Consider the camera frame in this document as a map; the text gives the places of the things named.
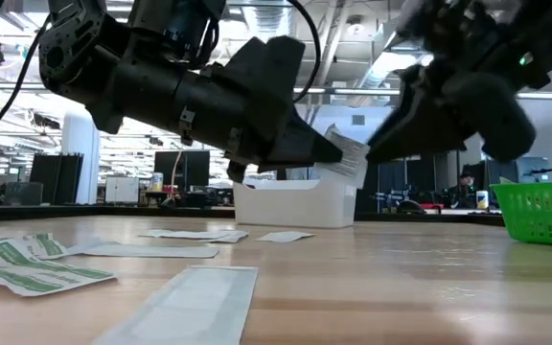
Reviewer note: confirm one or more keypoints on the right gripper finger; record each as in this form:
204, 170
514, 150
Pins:
420, 134

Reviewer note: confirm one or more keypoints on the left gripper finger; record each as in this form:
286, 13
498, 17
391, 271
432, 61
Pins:
305, 146

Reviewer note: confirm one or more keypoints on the square white printed packet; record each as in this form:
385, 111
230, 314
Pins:
350, 158

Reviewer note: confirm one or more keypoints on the green striped bandage packet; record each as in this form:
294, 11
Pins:
27, 270
48, 245

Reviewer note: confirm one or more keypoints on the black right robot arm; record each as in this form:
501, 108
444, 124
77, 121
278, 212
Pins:
496, 29

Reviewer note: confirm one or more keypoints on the black partition screens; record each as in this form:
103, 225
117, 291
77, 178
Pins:
391, 177

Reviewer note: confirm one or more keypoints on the white plastic bin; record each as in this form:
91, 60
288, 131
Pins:
295, 206

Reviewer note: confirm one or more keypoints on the black background screen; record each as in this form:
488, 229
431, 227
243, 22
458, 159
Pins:
194, 170

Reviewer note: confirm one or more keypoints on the black background robot rig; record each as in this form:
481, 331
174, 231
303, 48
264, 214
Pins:
391, 196

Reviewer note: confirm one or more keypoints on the person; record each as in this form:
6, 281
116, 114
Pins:
465, 189

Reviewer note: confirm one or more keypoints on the long ceiling light strip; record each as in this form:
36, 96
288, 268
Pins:
352, 91

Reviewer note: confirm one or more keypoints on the grey background monitor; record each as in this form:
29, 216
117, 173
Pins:
537, 167

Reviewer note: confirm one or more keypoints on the white background wipes canister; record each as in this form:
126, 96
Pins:
482, 200

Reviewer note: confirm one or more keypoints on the yellow background wipes canister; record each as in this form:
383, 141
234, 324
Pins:
157, 182

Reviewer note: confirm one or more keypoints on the green plastic mesh basket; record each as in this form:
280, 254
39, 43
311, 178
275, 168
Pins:
542, 215

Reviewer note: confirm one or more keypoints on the white cabinet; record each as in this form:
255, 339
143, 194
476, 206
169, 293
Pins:
121, 189

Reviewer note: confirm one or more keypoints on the white round pillar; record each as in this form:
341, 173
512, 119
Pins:
86, 148

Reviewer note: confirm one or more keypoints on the black folded panels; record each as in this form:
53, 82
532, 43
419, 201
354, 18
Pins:
58, 177

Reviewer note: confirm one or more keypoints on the long plain white packet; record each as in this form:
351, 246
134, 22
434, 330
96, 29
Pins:
194, 306

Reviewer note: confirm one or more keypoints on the silver slanted ceiling duct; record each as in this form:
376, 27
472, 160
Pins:
376, 72

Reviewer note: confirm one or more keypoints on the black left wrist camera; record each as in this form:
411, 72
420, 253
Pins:
175, 29

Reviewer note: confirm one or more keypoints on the silver spiral ceiling duct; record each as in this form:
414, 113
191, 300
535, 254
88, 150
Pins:
269, 14

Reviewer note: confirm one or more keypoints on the black metal table frame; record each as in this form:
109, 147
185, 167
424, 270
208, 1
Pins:
113, 211

